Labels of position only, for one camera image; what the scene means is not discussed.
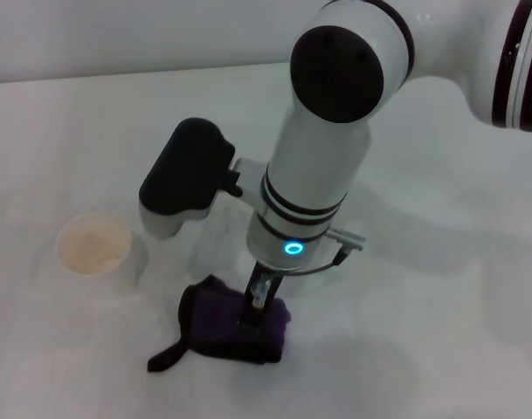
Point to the purple rag with black trim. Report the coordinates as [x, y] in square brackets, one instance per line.
[217, 323]

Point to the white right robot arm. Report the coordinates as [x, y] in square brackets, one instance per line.
[318, 166]

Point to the black and white wrist camera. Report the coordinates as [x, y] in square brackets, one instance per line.
[182, 170]

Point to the white paper cup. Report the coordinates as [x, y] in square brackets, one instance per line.
[93, 244]

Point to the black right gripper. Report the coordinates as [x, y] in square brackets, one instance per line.
[254, 281]

